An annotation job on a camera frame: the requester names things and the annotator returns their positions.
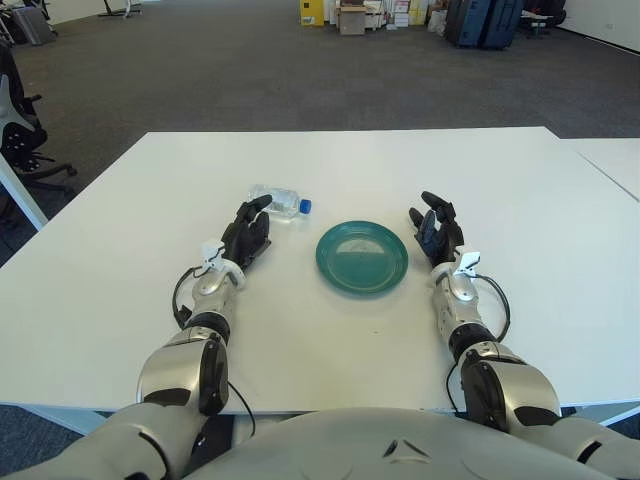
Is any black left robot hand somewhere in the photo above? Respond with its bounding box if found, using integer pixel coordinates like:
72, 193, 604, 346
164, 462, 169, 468
221, 194, 274, 275

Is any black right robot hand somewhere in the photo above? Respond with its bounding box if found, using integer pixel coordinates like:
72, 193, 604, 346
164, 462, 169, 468
408, 190, 466, 269

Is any clear bottle with blue cap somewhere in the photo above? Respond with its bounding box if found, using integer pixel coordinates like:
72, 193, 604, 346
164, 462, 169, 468
248, 183, 314, 225

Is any green round plate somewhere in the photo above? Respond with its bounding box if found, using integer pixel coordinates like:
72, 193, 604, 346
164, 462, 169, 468
314, 219, 410, 301

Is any black suitcase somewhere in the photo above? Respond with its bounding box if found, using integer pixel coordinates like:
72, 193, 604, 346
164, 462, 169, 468
444, 0, 489, 49

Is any white desk leg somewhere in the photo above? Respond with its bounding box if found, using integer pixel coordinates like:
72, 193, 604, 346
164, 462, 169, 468
0, 149, 50, 234

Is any dark blue suitcase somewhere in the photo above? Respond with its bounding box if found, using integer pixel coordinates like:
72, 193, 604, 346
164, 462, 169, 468
479, 0, 525, 51

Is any grey robot torso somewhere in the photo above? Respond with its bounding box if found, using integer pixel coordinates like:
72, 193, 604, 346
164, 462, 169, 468
174, 407, 621, 480

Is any yellow box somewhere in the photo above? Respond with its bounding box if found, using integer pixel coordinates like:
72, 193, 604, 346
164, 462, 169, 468
298, 0, 325, 25

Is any stack of white cartons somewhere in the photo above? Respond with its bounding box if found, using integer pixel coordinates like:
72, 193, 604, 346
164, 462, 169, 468
367, 0, 431, 29

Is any grey bin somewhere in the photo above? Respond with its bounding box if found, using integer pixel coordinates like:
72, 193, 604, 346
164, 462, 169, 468
9, 7, 56, 44

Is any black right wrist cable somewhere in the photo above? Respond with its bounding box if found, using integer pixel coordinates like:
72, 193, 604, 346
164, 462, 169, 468
474, 273, 511, 346

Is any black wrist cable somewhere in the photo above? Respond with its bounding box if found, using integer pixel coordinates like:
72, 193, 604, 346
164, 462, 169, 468
171, 266, 207, 329
474, 273, 511, 346

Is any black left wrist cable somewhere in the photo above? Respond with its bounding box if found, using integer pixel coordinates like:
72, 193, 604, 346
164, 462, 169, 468
171, 266, 207, 329

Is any white table frame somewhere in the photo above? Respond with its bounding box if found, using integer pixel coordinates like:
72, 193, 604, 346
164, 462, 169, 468
0, 401, 640, 436

